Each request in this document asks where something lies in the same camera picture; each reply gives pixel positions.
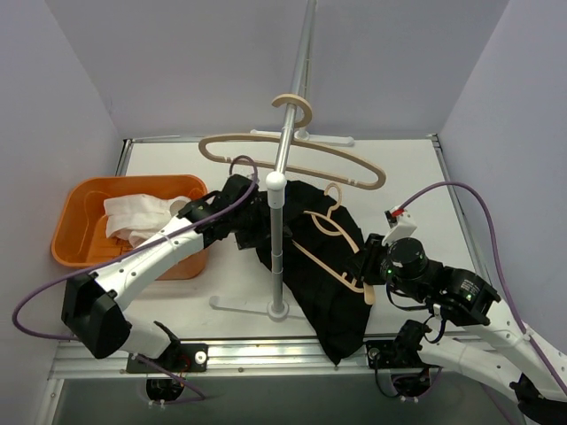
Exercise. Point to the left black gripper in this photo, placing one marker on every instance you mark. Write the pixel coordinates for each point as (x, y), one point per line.
(250, 227)

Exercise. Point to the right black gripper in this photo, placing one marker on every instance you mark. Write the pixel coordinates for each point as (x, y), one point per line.
(366, 258)

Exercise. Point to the black garment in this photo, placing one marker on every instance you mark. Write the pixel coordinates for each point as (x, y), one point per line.
(322, 238)

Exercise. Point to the white pleated skirt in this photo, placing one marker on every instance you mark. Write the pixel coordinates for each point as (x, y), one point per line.
(136, 218)

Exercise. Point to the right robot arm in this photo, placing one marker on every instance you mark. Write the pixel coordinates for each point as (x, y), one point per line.
(478, 336)

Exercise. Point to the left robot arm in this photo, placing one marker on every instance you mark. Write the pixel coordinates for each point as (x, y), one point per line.
(96, 299)

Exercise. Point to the silver clothes rack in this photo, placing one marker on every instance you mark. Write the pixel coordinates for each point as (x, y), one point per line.
(277, 309)

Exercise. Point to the orange plastic basket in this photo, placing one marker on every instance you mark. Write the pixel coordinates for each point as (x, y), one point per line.
(80, 239)

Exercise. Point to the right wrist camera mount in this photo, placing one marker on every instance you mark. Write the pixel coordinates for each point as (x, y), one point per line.
(401, 225)

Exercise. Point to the aluminium mounting rail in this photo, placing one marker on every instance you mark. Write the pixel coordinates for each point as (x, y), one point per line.
(225, 358)

